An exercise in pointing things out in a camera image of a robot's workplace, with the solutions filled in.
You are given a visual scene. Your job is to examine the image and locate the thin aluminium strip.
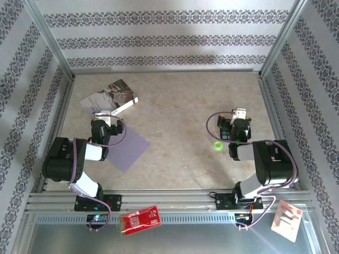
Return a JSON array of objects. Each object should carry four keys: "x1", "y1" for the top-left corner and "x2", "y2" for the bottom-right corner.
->
[{"x1": 70, "y1": 68, "x2": 262, "y2": 74}]

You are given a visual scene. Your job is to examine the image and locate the aluminium frame post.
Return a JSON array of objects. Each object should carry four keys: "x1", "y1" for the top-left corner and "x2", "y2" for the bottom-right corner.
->
[
  {"x1": 22, "y1": 0, "x2": 76, "y2": 81},
  {"x1": 259, "y1": 0, "x2": 310, "y2": 79}
]

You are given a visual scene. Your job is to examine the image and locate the purple paper sheet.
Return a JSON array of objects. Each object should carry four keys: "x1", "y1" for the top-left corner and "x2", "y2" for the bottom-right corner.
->
[{"x1": 105, "y1": 123, "x2": 151, "y2": 174}]

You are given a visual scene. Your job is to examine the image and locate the small controller circuit board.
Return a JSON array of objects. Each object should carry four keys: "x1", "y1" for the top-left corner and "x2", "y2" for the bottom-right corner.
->
[
  {"x1": 234, "y1": 212, "x2": 253, "y2": 223},
  {"x1": 86, "y1": 213, "x2": 110, "y2": 224}
]

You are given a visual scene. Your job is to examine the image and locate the red packet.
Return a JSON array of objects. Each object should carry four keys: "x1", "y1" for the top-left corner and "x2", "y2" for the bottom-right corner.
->
[{"x1": 118, "y1": 205, "x2": 163, "y2": 237}]

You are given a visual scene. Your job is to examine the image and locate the aluminium frame rail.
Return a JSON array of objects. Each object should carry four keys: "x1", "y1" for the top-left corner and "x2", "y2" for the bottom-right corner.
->
[{"x1": 25, "y1": 188, "x2": 315, "y2": 214}]

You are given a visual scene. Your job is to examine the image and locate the grey sheet metal shelf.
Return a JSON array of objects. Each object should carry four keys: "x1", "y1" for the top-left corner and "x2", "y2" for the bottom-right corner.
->
[{"x1": 25, "y1": 213, "x2": 318, "y2": 254}]

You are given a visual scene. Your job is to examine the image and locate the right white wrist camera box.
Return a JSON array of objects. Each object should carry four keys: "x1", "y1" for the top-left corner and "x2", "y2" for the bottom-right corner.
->
[{"x1": 229, "y1": 107, "x2": 248, "y2": 125}]

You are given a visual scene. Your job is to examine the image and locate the perforated metal cable duct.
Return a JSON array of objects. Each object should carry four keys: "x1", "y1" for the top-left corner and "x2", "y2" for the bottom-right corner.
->
[{"x1": 34, "y1": 213, "x2": 239, "y2": 225}]

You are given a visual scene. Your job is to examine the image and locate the purple cable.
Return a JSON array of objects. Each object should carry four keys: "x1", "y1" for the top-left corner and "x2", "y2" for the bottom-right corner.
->
[
  {"x1": 67, "y1": 114, "x2": 127, "y2": 232},
  {"x1": 206, "y1": 111, "x2": 300, "y2": 231}
]

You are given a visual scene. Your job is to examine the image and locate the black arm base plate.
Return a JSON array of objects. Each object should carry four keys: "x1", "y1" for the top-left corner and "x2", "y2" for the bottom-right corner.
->
[
  {"x1": 215, "y1": 193, "x2": 263, "y2": 212},
  {"x1": 74, "y1": 194, "x2": 123, "y2": 212}
]

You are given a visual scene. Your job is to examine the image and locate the aluminium table side rail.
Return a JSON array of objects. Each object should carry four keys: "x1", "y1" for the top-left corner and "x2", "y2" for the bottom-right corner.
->
[
  {"x1": 35, "y1": 75, "x2": 76, "y2": 193},
  {"x1": 257, "y1": 75, "x2": 302, "y2": 191}
]

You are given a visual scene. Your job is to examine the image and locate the pink blister pack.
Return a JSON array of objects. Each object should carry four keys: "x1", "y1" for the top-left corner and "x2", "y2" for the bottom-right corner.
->
[{"x1": 270, "y1": 199, "x2": 303, "y2": 243}]

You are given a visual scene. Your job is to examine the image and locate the paperback book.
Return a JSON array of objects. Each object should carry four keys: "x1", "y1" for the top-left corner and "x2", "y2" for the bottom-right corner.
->
[{"x1": 78, "y1": 78, "x2": 139, "y2": 120}]

